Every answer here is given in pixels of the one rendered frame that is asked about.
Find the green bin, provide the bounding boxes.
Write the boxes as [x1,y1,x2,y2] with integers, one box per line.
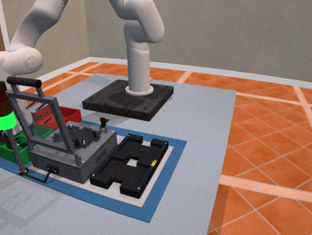
[0,130,31,166]

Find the red bin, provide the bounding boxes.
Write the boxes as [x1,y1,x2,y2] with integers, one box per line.
[60,106,82,123]

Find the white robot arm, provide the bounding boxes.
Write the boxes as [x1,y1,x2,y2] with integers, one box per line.
[0,0,165,95]

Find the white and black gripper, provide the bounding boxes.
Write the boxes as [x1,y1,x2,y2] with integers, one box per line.
[0,112,22,150]

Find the green circuit board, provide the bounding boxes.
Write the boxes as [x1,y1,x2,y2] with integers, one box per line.
[15,136,27,152]

